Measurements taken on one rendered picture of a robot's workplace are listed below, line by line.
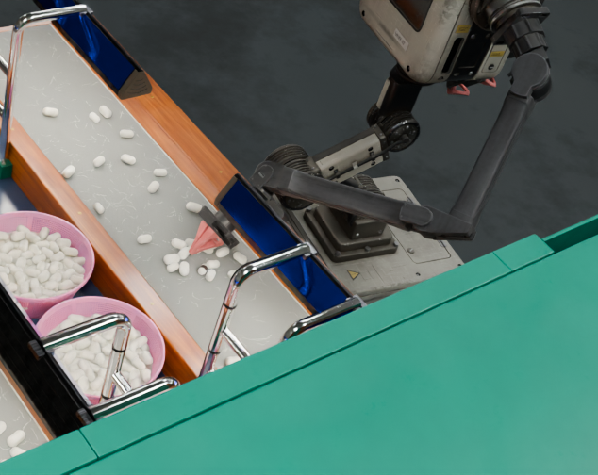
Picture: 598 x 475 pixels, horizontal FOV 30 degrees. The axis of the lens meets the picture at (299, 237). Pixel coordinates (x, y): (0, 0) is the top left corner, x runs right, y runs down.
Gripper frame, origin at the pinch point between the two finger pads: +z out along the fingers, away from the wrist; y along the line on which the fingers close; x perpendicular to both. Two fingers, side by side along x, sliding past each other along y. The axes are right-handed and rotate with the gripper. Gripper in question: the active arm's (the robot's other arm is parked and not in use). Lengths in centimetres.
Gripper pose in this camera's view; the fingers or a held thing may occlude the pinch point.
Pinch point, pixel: (192, 251)
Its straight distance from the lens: 251.3
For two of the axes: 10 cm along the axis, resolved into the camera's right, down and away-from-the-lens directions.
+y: 6.2, 6.2, -4.7
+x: 2.7, 3.9, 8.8
